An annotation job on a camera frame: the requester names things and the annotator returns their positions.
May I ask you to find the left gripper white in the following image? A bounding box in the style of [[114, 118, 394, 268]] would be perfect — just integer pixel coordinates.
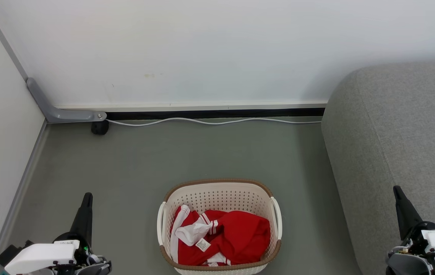
[[5, 192, 105, 275]]

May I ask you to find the red and white garment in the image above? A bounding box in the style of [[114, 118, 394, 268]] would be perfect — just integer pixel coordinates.
[[170, 205, 271, 267]]

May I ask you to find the grey fabric sofa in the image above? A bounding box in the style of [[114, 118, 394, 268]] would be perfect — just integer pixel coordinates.
[[321, 61, 435, 275]]

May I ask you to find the black round partition foot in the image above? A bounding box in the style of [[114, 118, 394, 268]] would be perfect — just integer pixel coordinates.
[[91, 121, 110, 136]]

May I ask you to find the cream perforated laundry basket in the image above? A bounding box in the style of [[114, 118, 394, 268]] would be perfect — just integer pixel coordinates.
[[157, 178, 282, 275]]

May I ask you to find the grey metal partition foot bracket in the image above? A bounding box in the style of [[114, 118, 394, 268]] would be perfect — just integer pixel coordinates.
[[26, 78, 107, 123]]

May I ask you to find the white floor cable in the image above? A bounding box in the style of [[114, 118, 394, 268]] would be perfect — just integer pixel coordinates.
[[106, 117, 322, 127]]

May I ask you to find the white wall panel bottom rail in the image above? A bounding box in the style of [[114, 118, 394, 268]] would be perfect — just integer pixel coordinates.
[[54, 100, 328, 112]]

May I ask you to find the grey partition frame post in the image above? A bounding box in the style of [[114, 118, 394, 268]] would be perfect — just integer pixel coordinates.
[[0, 0, 29, 82]]

